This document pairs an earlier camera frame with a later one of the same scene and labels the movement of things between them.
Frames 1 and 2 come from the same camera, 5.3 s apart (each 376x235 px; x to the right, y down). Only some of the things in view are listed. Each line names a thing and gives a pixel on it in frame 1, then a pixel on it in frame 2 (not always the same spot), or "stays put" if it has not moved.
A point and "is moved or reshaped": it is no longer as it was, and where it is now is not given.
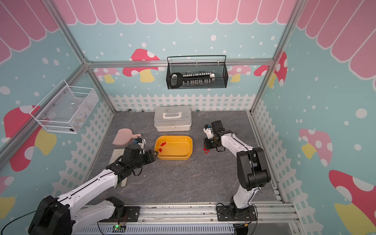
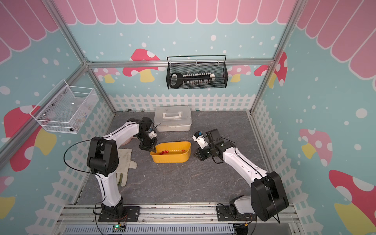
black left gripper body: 143,159 -> 146,142
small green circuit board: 118,228 stays put
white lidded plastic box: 172,118 stays put
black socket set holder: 178,80 stays put
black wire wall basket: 191,71 stays put
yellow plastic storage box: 174,147 is moved or reshaped
